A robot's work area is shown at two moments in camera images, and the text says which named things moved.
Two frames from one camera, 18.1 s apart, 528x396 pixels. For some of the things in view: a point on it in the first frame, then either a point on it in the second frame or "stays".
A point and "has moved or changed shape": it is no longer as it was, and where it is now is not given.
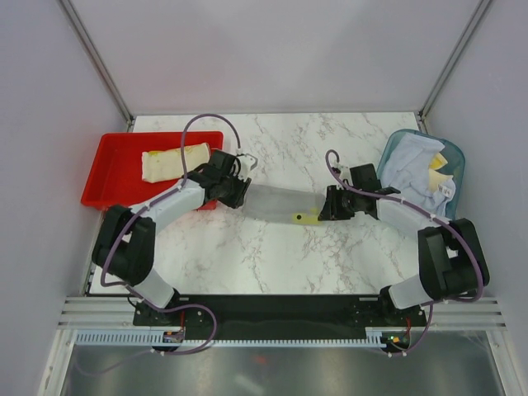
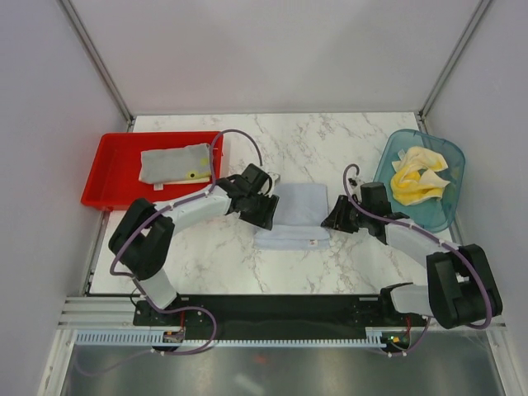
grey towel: [282, 205] to [190, 162]
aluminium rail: [96, 313] stays
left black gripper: [238, 200] to [264, 219]
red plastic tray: [115, 177] stays
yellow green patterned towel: [162, 164] has moved or changed shape
